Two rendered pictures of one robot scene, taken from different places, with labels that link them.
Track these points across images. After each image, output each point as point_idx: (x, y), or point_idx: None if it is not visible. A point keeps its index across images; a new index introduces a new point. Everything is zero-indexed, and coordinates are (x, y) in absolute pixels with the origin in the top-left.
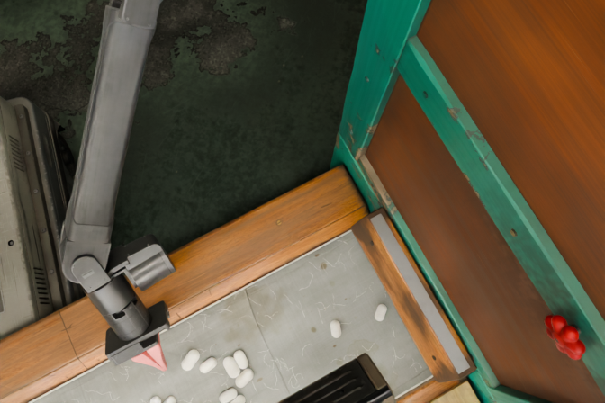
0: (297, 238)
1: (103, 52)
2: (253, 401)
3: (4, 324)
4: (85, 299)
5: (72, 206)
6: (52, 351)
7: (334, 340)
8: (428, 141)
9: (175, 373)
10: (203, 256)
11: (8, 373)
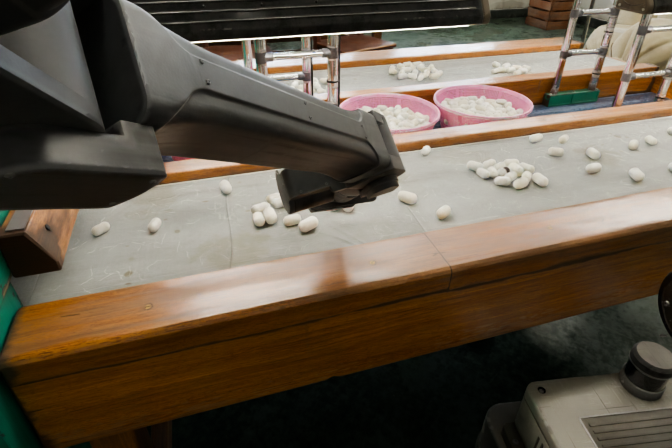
0: (136, 287)
1: (206, 51)
2: (260, 201)
3: (573, 403)
4: (418, 272)
5: (361, 119)
6: (451, 240)
7: (162, 222)
8: None
9: (327, 223)
10: (265, 288)
11: (496, 231)
